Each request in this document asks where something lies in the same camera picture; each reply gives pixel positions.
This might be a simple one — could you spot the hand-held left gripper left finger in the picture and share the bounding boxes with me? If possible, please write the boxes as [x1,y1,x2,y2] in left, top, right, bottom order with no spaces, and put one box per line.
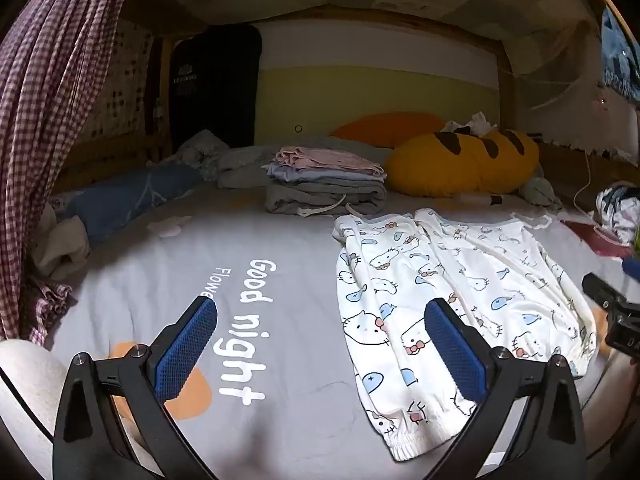
[52,296,218,480]

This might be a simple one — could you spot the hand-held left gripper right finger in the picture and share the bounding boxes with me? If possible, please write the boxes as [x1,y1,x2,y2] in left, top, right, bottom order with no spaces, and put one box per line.
[424,298,586,480]

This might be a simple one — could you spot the white cat print pants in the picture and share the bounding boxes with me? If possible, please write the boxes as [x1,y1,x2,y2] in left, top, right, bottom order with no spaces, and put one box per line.
[332,208,608,462]

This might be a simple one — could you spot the red book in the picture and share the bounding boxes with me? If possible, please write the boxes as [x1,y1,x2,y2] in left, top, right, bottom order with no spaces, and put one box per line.
[560,217,633,261]

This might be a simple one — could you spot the white dark patterned cloth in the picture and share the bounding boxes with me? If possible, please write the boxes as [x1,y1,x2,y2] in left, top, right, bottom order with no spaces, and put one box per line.
[595,182,640,246]

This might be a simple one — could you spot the grey-green cloth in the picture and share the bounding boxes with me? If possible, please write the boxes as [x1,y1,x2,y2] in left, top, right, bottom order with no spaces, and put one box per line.
[517,165,563,211]

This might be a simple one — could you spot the grey printed bedsheet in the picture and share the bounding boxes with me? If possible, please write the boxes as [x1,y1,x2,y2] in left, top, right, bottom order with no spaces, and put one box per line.
[45,145,640,480]

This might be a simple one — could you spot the cream bunched cloth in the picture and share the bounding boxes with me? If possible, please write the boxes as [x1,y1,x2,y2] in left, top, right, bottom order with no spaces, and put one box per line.
[32,215,91,278]

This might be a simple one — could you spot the blue pillow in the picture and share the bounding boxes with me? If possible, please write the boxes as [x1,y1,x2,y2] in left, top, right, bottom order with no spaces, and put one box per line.
[52,162,206,248]

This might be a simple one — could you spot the yellow striped plush pillow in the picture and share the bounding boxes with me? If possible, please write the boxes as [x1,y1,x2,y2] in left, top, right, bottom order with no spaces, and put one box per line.
[384,130,541,198]

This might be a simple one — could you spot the grey crumpled cloth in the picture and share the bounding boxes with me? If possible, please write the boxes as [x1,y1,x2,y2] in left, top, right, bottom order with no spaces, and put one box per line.
[175,129,231,181]

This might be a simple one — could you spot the grey folded sweatpants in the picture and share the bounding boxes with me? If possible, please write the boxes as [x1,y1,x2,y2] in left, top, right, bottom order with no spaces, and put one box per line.
[264,177,388,218]

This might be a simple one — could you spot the light blue folded garment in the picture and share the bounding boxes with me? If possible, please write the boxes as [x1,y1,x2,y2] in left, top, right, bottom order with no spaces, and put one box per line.
[267,162,386,186]

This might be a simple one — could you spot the white crumpled cloth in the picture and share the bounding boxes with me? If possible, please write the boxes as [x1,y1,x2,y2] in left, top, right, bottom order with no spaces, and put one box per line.
[440,111,501,136]

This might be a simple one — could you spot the white mosquito net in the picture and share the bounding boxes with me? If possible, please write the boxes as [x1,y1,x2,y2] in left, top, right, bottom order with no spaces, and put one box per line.
[500,0,640,161]

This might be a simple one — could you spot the pink folded garment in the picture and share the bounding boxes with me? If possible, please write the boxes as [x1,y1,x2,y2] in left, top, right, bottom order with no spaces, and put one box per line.
[275,146,386,177]

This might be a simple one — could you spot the orange pillow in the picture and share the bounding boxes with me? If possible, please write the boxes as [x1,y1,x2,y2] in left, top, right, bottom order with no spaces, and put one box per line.
[330,112,446,148]

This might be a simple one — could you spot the black hanging garment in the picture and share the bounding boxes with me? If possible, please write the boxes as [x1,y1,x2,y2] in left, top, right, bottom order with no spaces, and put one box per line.
[169,24,263,151]

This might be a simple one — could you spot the purple checked curtain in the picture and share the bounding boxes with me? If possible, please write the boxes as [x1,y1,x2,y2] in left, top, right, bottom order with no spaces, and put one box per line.
[0,0,143,346]

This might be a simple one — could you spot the white cable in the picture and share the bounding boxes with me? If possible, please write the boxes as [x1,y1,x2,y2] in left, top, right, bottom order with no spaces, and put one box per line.
[572,147,608,226]

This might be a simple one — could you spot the blue wall poster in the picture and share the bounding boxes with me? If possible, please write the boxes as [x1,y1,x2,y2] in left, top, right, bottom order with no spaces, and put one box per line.
[600,5,640,101]

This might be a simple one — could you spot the patterned wall cloth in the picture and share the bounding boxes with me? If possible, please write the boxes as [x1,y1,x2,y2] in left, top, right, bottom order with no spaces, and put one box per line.
[82,20,153,138]

